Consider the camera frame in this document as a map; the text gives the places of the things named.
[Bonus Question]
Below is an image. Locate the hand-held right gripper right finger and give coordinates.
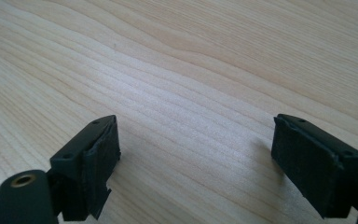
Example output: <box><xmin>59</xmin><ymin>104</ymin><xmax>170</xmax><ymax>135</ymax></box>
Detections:
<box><xmin>270</xmin><ymin>113</ymin><xmax>358</xmax><ymax>219</ymax></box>

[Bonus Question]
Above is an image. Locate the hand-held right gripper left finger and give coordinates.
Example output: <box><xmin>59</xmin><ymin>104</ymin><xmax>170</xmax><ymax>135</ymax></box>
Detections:
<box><xmin>49</xmin><ymin>114</ymin><xmax>121</xmax><ymax>222</ymax></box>

